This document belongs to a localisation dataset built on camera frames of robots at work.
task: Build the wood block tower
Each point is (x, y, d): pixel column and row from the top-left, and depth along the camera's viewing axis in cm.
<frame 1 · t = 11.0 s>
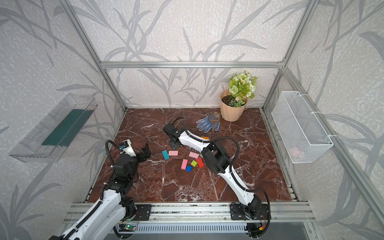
left hand: (142, 140, 82), fingers open
right hand: (177, 137, 101), fingers open
teal block: (165, 154, 95), point 2 cm above the table
pink block left: (173, 153, 95), point 2 cm above the table
pink block lower: (183, 166, 90), on the table
green block: (194, 163, 91), point 2 cm above the table
red block: (200, 162, 91), point 2 cm above the table
blue block: (188, 168, 89), point 2 cm above the table
blue dotted work glove: (205, 124, 113), on the table
grey slotted scoop: (214, 117, 114), point 3 cm above the table
beige flower pot: (231, 113, 104), point 12 cm above the table
green artificial plant: (242, 87, 96), point 29 cm above the table

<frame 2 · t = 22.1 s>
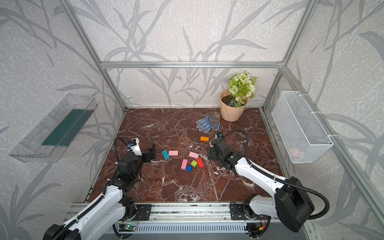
left hand: (149, 141, 83), fingers open
right hand: (215, 145, 87), fingers open
the named things where they were.

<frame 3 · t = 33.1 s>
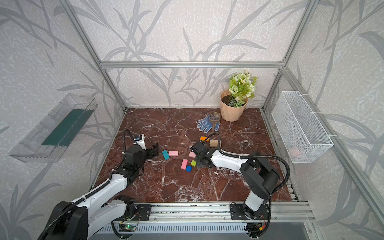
left hand: (153, 139, 86), fingers open
right hand: (201, 156, 91), fingers open
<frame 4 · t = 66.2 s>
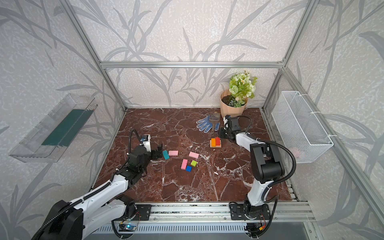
left hand: (156, 139, 85), fingers open
right hand: (220, 127, 99), fingers open
orange block: (213, 142, 101), on the table
